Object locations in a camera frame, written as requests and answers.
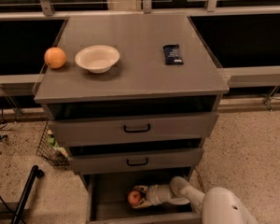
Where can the white bowl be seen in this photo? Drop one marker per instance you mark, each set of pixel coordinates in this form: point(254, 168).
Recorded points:
point(97, 59)

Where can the black pole stand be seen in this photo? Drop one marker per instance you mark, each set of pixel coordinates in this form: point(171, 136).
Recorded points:
point(35, 173)

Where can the grey drawer cabinet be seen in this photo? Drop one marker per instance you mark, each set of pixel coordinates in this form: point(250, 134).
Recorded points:
point(139, 84)

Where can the dark blue snack bar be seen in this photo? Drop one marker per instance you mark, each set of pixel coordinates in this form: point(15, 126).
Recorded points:
point(172, 55)

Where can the grey top drawer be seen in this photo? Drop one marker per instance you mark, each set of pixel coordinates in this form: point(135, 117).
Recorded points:
point(120, 130)

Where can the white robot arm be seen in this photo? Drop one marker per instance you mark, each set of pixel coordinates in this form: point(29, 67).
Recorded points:
point(218, 205)

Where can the grey middle drawer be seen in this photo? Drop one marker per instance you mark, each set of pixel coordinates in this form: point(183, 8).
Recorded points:
point(136, 161)

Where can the grey bottom drawer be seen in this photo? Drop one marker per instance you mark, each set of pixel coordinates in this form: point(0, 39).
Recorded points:
point(108, 199)

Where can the orange fruit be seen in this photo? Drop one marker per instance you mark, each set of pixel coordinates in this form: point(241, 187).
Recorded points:
point(55, 58)

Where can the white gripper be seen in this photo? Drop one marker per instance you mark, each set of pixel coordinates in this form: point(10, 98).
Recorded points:
point(154, 194)

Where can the black wire basket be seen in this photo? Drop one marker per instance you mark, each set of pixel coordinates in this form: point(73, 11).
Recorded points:
point(49, 150)

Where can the grey drawer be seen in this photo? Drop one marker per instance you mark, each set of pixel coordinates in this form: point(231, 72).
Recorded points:
point(136, 161)
point(120, 130)
point(108, 199)

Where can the red apple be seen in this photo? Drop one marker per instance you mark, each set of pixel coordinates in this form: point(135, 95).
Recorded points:
point(134, 197)

